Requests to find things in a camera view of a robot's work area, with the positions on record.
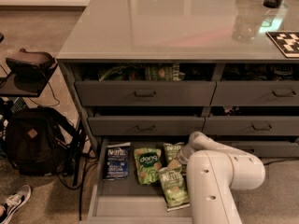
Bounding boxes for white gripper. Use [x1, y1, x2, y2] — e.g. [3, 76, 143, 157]
[167, 144, 195, 170]

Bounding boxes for green jalapeno Kettle chip bag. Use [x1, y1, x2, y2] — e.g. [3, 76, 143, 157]
[158, 167, 190, 211]

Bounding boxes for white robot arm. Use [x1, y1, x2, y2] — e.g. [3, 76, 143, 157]
[169, 132, 265, 224]

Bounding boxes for rear green Kettle chip bag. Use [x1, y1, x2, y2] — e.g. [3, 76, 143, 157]
[163, 142, 184, 163]

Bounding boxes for green Dang chip bag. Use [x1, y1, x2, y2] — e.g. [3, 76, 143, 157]
[134, 147, 162, 185]

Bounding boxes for blue Kettle chip bag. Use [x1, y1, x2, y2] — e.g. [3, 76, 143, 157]
[104, 142, 131, 180]

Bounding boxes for middle right grey drawer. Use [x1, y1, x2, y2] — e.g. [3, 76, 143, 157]
[203, 116, 299, 136]

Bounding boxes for open bottom left drawer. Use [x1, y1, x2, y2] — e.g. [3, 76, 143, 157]
[80, 137, 192, 224]

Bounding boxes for middle left grey drawer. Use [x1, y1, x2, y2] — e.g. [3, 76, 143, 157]
[88, 116, 205, 136]

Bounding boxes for top right grey drawer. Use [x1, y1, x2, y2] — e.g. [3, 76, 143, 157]
[211, 81, 299, 106]

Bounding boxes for green chip bags in top drawer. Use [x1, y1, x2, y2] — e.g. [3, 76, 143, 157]
[98, 63, 185, 81]

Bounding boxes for grey drawer cabinet with counter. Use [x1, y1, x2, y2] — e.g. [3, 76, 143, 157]
[57, 0, 299, 151]

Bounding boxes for top left grey drawer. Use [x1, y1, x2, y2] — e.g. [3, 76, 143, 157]
[75, 80, 216, 106]

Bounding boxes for black backpack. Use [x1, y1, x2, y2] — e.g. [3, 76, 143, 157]
[5, 107, 78, 175]

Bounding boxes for grey white sneaker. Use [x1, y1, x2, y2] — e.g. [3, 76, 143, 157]
[0, 185, 32, 224]

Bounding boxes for black white fiducial marker board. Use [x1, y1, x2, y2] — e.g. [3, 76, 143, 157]
[266, 31, 299, 58]

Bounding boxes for black side table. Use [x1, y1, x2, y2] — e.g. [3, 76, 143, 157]
[0, 64, 58, 97]

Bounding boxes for black device on side table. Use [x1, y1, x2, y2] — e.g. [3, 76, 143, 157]
[6, 49, 55, 79]

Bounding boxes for black floor cable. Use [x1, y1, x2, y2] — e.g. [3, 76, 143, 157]
[263, 157, 299, 166]

